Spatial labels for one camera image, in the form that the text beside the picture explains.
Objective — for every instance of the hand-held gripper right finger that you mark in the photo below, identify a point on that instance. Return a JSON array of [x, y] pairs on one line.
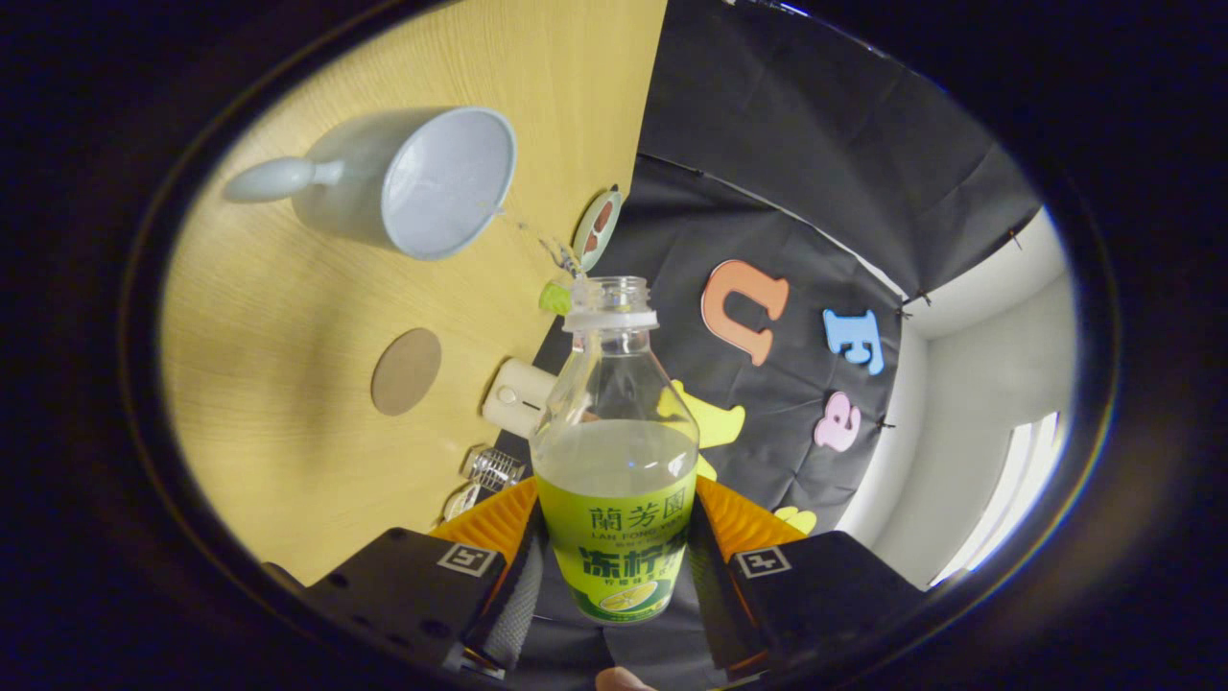
[[825, 585]]

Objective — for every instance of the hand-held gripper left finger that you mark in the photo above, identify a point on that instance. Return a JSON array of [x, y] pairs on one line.
[[403, 585]]

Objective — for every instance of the round brown coaster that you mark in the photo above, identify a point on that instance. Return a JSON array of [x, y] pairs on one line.
[[407, 371]]

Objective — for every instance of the green label juice bottle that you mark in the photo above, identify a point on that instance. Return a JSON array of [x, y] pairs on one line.
[[614, 547]]

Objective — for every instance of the white cup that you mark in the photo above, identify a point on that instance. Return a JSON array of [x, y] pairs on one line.
[[441, 182]]

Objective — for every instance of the small white green bottle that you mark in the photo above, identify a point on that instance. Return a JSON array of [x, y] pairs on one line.
[[554, 299]]

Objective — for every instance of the white divided dish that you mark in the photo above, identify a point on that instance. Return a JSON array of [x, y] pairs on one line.
[[460, 504]]

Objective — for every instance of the ceiling light panel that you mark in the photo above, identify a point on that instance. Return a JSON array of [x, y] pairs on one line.
[[1007, 499]]

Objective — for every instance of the white toaster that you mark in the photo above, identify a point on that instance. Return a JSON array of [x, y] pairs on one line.
[[513, 393]]

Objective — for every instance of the wooden table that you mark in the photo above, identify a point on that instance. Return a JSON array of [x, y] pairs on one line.
[[288, 317]]

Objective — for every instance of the pale green plate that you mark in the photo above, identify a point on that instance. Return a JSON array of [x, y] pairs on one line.
[[587, 261]]

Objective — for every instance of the brown food piece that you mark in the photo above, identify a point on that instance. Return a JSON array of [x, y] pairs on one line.
[[602, 217], [592, 246]]

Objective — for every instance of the black backdrop cloth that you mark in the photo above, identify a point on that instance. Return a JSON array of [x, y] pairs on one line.
[[767, 144]]

